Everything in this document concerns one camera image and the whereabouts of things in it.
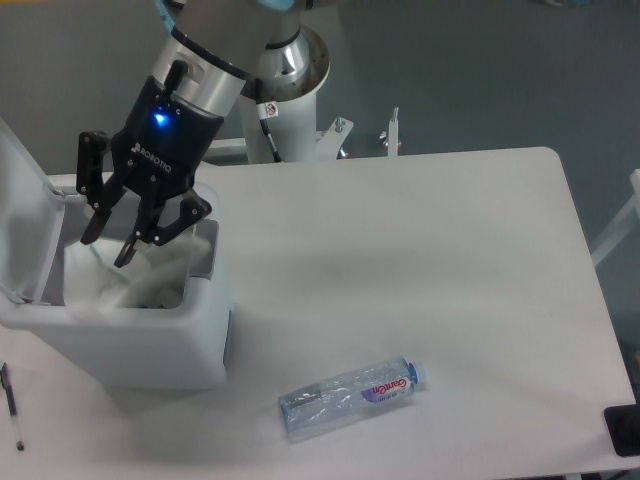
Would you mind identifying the black ballpoint pen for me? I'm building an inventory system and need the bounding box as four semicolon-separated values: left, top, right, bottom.
1;362;25;452

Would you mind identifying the white trash can lid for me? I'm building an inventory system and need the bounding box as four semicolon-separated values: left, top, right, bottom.
1;122;84;304

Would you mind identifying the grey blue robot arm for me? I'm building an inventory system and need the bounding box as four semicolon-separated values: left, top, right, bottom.
76;1;325;267

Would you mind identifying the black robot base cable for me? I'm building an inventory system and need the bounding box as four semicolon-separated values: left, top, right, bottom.
252;77;286;164

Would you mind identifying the clear plastic water bottle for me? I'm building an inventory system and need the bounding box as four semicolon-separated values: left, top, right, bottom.
278;356;429;442

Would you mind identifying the clear plastic wrapper bag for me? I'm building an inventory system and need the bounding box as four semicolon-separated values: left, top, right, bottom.
63;232;212;314

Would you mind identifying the white plastic trash can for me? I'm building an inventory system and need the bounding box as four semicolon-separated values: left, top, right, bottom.
0;180;236;391

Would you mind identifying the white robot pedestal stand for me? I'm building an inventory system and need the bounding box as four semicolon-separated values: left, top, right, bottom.
199;64;406;170

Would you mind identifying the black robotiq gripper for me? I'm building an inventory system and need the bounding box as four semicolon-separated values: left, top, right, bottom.
76;76;224;268

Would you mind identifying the black device at table edge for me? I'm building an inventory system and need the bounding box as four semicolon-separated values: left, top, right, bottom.
604;404;639;457

